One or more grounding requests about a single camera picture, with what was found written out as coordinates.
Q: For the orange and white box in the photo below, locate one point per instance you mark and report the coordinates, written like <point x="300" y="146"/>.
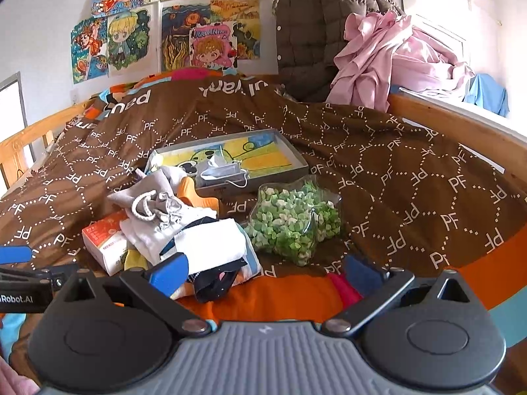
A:
<point x="103" y="238"/>

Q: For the window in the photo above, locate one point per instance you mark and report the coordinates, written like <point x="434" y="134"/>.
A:
<point x="10" y="103"/>

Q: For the blond boy poster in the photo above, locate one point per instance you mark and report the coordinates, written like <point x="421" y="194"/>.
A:
<point x="127" y="41"/>

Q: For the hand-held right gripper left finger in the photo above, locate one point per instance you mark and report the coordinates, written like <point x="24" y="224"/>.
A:
<point x="169" y="272"/>

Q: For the light blue face mask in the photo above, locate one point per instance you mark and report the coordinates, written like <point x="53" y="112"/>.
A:
<point x="213" y="160"/>

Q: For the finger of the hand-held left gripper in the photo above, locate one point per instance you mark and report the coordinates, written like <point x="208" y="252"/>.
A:
<point x="14" y="254"/>
<point x="41" y="275"/>

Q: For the orange plastic clip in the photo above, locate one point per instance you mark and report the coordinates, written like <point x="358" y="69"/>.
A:
<point x="191" y="193"/>

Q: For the brown-haired child poster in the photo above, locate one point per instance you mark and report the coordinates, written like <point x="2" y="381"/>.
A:
<point x="212" y="47"/>

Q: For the person's pink clothing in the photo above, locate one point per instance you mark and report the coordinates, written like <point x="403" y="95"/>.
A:
<point x="14" y="378"/>

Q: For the fish and seaweed poster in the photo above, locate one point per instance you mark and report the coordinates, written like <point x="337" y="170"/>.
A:
<point x="181" y="37"/>

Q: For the brown quilted jacket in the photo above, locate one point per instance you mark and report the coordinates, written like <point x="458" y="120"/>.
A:
<point x="317" y="28"/>

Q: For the yellow field poster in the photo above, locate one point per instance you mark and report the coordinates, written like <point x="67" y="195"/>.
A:
<point x="234" y="10"/>

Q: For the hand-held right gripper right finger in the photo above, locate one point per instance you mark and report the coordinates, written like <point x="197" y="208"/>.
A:
<point x="364" y="272"/>

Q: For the blue cloth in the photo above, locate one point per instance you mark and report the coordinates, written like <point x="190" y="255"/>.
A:
<point x="488" y="94"/>

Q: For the dark striped sock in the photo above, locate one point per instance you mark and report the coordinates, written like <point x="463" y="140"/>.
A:
<point x="214" y="284"/>

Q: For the grey face mask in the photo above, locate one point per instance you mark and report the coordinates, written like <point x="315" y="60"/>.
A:
<point x="224" y="171"/>

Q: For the pink cloth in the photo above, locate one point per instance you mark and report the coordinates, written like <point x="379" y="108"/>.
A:
<point x="370" y="61"/>

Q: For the grey tray with cartoon picture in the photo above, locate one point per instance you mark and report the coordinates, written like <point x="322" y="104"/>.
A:
<point x="267" y="152"/>

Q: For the white ledge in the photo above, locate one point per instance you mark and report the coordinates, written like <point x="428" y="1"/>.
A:
<point x="453" y="109"/>

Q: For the white cartoon print sock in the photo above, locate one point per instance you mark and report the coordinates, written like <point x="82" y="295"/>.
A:
<point x="210" y="238"/>

